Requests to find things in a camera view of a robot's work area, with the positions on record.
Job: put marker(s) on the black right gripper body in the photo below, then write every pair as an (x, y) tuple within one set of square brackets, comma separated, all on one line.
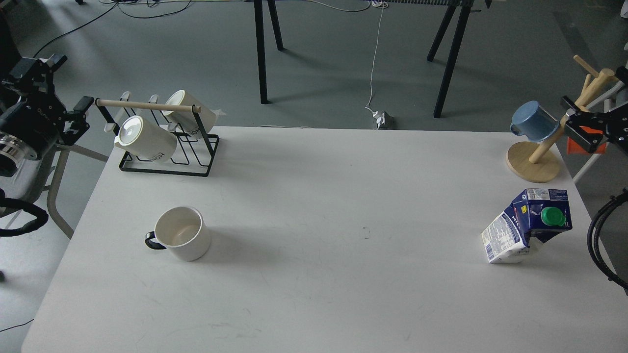
[(589, 129)]

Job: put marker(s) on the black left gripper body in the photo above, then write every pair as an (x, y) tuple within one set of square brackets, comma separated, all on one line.
[(38, 120)]

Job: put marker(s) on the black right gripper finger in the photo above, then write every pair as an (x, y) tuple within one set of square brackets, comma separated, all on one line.
[(571, 108)]

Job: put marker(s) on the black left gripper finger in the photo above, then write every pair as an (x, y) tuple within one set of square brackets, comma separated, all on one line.
[(56, 60), (83, 105)]

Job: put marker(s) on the white mug with black handle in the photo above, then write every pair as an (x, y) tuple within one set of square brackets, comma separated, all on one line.
[(182, 231)]

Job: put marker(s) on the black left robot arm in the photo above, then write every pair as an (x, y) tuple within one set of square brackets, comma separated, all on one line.
[(22, 185)]

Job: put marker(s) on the blue white milk carton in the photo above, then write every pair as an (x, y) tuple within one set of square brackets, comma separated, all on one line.
[(534, 217)]

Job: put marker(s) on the orange mug on tree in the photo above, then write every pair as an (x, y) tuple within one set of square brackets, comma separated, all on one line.
[(574, 148)]

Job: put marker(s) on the blue mug on tree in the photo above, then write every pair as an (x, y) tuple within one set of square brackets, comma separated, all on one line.
[(531, 120)]

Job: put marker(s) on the front white mug on rack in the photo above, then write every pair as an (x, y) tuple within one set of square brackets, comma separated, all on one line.
[(146, 139)]

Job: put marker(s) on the wooden mug tree stand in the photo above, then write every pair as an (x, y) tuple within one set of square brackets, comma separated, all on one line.
[(535, 162)]

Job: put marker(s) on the power strip on floor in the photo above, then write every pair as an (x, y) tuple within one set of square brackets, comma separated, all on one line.
[(383, 121)]

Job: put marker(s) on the black wire mug rack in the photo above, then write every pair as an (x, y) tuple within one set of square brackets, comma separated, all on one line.
[(196, 148)]

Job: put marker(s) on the black table leg frame right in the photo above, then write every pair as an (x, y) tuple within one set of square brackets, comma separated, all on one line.
[(451, 6)]

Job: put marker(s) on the black table leg frame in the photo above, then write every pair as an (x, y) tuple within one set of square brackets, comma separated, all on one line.
[(451, 6), (260, 42)]

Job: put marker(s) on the black table leg frame left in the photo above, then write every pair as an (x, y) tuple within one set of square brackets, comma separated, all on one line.
[(260, 42)]

